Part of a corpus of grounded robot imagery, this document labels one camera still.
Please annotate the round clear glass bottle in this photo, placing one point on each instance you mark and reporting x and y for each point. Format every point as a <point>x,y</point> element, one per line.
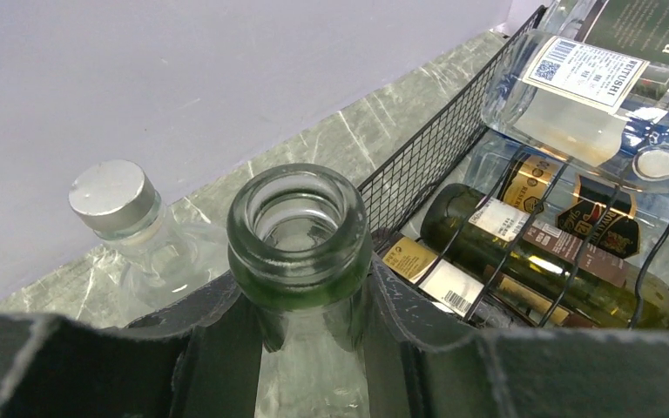
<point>165,260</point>

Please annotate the blue label clear bottle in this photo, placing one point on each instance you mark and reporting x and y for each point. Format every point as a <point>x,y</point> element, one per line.
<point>489,167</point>

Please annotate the black wire wine rack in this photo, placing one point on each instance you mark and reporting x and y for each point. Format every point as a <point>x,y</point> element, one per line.
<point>404,189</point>

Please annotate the red wine bottle gold cap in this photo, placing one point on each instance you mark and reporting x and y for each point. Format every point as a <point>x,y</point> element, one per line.
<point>447,287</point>

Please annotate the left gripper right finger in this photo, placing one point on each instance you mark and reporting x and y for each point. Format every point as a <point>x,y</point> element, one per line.
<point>421,362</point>

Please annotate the clear bottle dark label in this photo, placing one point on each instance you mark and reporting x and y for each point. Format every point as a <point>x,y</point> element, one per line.
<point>638,28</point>

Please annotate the clear bottle white label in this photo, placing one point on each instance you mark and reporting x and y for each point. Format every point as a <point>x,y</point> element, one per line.
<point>602,111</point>

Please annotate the green wine bottle silver cap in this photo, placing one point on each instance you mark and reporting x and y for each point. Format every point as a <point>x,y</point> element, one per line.
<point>538,263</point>

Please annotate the clear frosted wine bottle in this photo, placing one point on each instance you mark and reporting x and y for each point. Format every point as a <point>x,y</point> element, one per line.
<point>300,249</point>

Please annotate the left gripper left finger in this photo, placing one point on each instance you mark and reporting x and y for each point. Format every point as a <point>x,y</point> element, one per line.
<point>198,357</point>

